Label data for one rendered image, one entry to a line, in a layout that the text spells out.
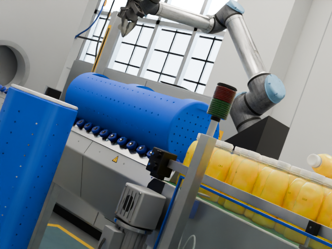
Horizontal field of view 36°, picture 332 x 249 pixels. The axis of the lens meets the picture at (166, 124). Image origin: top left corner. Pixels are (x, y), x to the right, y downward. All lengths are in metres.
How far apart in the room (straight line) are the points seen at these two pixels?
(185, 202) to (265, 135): 1.25
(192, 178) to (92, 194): 0.95
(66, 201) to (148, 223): 3.15
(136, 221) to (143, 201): 0.07
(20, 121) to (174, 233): 0.78
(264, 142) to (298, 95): 2.43
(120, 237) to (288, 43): 3.72
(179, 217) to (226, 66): 3.82
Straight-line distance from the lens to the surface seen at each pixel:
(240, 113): 2.89
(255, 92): 2.84
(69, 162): 2.56
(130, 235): 1.76
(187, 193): 1.53
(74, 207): 4.78
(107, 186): 2.28
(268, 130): 2.72
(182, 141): 2.07
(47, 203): 2.98
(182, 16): 3.02
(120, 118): 2.28
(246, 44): 3.01
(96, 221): 4.56
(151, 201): 1.74
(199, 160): 1.52
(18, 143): 2.02
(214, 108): 1.52
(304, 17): 5.34
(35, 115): 2.00
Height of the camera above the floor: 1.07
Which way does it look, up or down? 1 degrees up
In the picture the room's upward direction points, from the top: 20 degrees clockwise
